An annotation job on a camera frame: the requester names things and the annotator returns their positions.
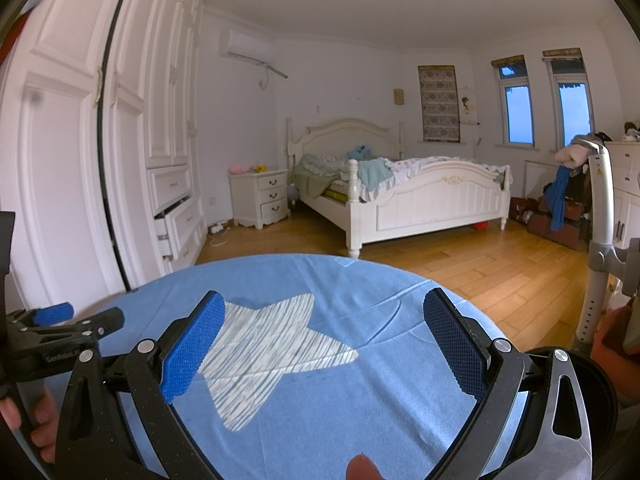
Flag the person's right hand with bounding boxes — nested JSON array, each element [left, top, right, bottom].
[[346, 454, 386, 480]]

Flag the person's left hand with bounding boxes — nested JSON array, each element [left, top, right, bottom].
[[0, 390, 59, 453]]

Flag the black trash bin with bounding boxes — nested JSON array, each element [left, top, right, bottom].
[[527, 345, 621, 461]]

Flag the grey white chair frame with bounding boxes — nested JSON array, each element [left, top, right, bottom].
[[570, 135, 640, 356]]

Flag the small wall poster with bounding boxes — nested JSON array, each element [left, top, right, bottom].
[[460, 87, 479, 126]]

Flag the orange red cushion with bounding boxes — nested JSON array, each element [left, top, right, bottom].
[[595, 305, 640, 377]]

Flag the narrow window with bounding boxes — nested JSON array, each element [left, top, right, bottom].
[[491, 55, 538, 148], [542, 49, 596, 148]]

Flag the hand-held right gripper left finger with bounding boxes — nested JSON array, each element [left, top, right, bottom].
[[55, 290, 227, 480]]

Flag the white air conditioner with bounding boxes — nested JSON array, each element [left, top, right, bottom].
[[217, 29, 277, 61]]

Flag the blue cloth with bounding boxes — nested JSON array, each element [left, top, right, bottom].
[[545, 165, 572, 233]]

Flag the brown cardboard box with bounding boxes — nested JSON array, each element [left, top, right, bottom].
[[510, 197, 593, 252]]

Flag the white dresser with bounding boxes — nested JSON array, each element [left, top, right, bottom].
[[605, 141, 640, 251]]

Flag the white bed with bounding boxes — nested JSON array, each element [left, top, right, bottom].
[[285, 117, 513, 260]]

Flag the light blue blanket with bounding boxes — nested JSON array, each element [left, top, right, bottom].
[[357, 157, 397, 202]]

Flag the white radiator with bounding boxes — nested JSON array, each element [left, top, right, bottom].
[[524, 160, 563, 199]]

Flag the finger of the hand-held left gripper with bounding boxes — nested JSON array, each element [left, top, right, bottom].
[[20, 307, 126, 357], [10, 301, 76, 331]]

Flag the white nightstand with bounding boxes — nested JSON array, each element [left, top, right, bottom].
[[229, 169, 292, 230]]

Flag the white wardrobe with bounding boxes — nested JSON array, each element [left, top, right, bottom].
[[0, 0, 208, 311]]

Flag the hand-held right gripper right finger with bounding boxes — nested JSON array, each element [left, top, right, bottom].
[[422, 287, 594, 480]]

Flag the pink cloth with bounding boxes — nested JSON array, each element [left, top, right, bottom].
[[555, 145, 592, 167]]

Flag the patterned roller blind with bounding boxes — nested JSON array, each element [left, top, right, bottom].
[[417, 65, 461, 143]]

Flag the pale green quilt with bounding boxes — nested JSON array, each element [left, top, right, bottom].
[[292, 152, 351, 199]]

